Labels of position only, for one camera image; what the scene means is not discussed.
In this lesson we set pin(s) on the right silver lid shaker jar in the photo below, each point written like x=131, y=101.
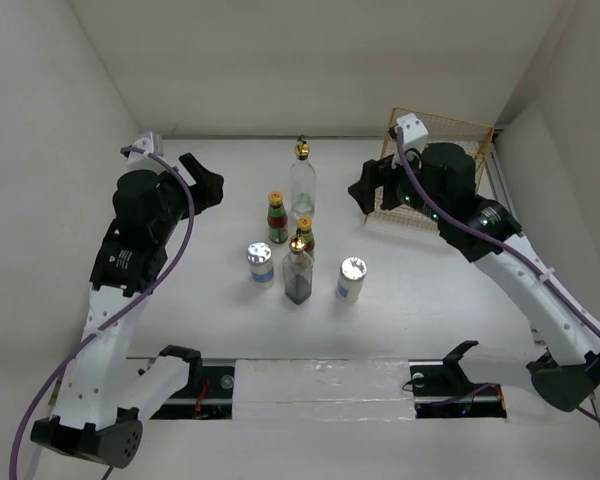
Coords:
x=353, y=271

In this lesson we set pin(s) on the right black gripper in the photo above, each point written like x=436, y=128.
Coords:
x=375, y=173

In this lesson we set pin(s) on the silver lid shaker jar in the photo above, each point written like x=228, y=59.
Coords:
x=260, y=260
x=353, y=271

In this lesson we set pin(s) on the back green label sauce bottle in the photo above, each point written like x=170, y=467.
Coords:
x=277, y=219

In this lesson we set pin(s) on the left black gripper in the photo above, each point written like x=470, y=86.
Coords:
x=206, y=189

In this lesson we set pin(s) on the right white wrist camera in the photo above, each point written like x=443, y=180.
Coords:
x=409, y=132

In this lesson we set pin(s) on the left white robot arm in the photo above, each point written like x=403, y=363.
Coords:
x=96, y=418

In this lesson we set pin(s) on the clear glass oil bottle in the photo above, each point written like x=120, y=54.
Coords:
x=302, y=180

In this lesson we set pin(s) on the yellow wire rack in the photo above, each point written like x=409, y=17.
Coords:
x=474, y=138

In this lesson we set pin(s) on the dark liquid glass bottle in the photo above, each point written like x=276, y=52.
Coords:
x=297, y=268

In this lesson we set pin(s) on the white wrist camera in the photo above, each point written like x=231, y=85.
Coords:
x=409, y=132
x=148, y=141

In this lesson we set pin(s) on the left silver lid shaker jar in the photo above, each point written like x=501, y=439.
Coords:
x=260, y=260

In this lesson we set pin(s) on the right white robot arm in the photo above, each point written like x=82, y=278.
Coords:
x=569, y=370

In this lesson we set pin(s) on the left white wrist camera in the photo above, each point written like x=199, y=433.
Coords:
x=148, y=141

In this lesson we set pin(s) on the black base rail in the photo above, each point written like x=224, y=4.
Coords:
x=382, y=390

